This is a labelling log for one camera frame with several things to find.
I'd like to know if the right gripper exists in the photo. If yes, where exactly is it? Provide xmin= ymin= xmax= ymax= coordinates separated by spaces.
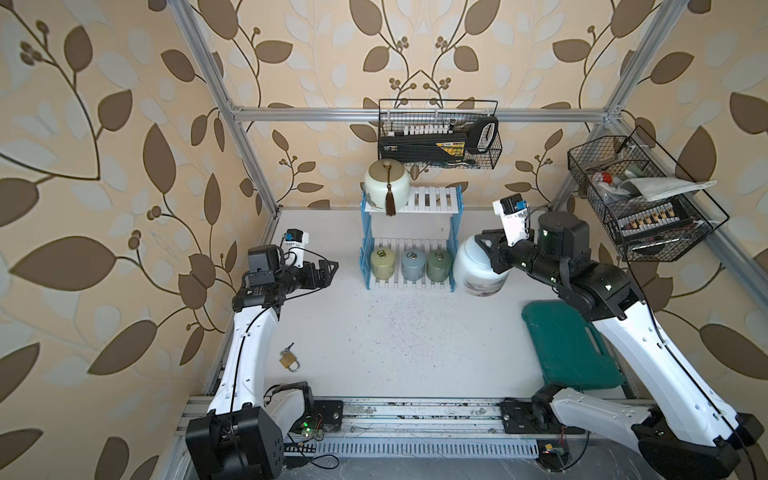
xmin=477 ymin=225 xmax=567 ymax=289

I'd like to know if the white ceramic jar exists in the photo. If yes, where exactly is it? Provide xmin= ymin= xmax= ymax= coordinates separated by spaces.
xmin=453 ymin=235 xmax=508 ymax=297

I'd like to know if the blue-grey tea canister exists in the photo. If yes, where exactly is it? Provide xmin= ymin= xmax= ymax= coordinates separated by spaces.
xmin=401 ymin=248 xmax=427 ymax=282

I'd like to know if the cream jar with tan lid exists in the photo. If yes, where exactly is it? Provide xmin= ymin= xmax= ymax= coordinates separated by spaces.
xmin=363 ymin=159 xmax=411 ymax=216

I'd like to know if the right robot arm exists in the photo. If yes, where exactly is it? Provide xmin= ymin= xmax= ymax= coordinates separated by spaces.
xmin=469 ymin=210 xmax=764 ymax=479

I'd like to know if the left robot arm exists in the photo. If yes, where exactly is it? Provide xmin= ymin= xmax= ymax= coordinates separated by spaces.
xmin=185 ymin=242 xmax=339 ymax=479

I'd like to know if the green tea canister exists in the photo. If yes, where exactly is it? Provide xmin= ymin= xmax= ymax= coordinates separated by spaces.
xmin=426 ymin=249 xmax=453 ymax=283

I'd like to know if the yellow-green tea canister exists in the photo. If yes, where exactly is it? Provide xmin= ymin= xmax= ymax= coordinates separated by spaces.
xmin=370 ymin=246 xmax=397 ymax=281

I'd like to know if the brass padlock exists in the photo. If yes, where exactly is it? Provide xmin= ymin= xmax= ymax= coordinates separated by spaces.
xmin=279 ymin=343 xmax=300 ymax=373

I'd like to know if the green plastic tool case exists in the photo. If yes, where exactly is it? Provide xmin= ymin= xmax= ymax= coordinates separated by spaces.
xmin=522 ymin=300 xmax=626 ymax=391

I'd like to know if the black and yellow tool case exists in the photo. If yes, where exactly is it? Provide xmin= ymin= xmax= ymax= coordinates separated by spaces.
xmin=378 ymin=115 xmax=503 ymax=169

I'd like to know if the white paper booklet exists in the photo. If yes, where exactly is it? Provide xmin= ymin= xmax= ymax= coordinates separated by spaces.
xmin=617 ymin=177 xmax=717 ymax=202

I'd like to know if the black bit set tray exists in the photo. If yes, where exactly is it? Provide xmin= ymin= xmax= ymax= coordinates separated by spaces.
xmin=618 ymin=201 xmax=693 ymax=237

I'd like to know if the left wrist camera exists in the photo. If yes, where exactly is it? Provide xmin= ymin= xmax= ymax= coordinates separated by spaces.
xmin=281 ymin=228 xmax=309 ymax=268

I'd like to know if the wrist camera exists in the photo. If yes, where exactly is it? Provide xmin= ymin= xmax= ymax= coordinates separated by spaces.
xmin=492 ymin=193 xmax=530 ymax=247
xmin=281 ymin=228 xmax=309 ymax=268

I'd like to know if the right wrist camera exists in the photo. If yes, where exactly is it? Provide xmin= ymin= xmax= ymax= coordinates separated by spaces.
xmin=492 ymin=193 xmax=530 ymax=247

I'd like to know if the back black wire basket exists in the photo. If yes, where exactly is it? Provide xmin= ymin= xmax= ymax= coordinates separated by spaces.
xmin=377 ymin=97 xmax=503 ymax=170

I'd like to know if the black wire basket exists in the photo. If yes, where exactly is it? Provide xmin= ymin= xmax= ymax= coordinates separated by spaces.
xmin=567 ymin=126 xmax=730 ymax=263
xmin=377 ymin=97 xmax=503 ymax=170

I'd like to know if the white socket bit rail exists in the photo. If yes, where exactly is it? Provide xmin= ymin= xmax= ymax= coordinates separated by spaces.
xmin=401 ymin=123 xmax=454 ymax=136

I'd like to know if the right black wire basket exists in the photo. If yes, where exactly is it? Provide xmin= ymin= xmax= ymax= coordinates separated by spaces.
xmin=567 ymin=126 xmax=730 ymax=263

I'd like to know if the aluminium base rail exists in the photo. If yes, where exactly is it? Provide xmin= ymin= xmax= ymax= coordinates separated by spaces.
xmin=173 ymin=395 xmax=676 ymax=461

